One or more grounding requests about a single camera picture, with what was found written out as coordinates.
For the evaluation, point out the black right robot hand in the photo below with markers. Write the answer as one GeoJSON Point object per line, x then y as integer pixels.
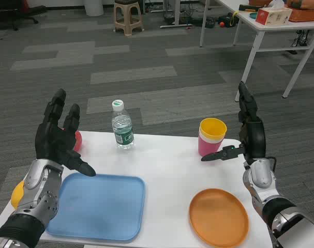
{"type": "Point", "coordinates": [256, 139]}

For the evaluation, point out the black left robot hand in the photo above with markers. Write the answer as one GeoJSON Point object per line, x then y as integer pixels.
{"type": "Point", "coordinates": [52, 140]}

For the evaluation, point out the yellow lemon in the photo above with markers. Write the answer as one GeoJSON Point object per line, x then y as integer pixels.
{"type": "Point", "coordinates": [16, 196]}

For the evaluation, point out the red apple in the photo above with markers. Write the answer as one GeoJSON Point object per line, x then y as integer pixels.
{"type": "Point", "coordinates": [79, 142]}

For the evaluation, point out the yellow plastic cup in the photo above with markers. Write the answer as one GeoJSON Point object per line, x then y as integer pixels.
{"type": "Point", "coordinates": [213, 127]}

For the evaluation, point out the pink plastic cup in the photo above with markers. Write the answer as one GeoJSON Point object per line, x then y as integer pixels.
{"type": "Point", "coordinates": [207, 147]}

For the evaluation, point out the white plastic cup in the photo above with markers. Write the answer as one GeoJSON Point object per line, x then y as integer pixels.
{"type": "Point", "coordinates": [202, 137]}

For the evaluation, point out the clear plastic water bottle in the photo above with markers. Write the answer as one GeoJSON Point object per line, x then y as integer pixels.
{"type": "Point", "coordinates": [123, 129]}

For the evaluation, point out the blue plastic tray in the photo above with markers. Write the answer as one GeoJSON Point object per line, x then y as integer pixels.
{"type": "Point", "coordinates": [99, 204]}

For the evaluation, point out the orange plastic plate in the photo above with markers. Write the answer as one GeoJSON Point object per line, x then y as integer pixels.
{"type": "Point", "coordinates": [218, 217]}

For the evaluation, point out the white office table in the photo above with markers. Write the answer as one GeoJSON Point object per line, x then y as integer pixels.
{"type": "Point", "coordinates": [273, 28]}

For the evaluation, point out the teal plate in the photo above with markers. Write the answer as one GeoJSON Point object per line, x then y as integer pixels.
{"type": "Point", "coordinates": [253, 15]}

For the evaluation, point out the red white tissue box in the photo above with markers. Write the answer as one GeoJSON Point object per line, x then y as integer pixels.
{"type": "Point", "coordinates": [271, 16]}

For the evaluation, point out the black office chair base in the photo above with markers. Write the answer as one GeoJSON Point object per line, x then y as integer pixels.
{"type": "Point", "coordinates": [14, 15]}

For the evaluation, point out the black yellow tool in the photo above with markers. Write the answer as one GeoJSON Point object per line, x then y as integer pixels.
{"type": "Point", "coordinates": [247, 7]}

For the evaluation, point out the orange woven basket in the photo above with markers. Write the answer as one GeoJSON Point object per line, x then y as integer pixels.
{"type": "Point", "coordinates": [302, 15]}

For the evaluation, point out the beige plastic stool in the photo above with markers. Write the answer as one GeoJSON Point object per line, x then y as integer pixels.
{"type": "Point", "coordinates": [127, 24]}

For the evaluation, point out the white trash bin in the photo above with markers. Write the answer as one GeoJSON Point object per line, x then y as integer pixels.
{"type": "Point", "coordinates": [94, 7]}

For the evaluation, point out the white desk foot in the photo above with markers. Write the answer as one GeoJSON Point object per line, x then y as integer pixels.
{"type": "Point", "coordinates": [176, 15]}

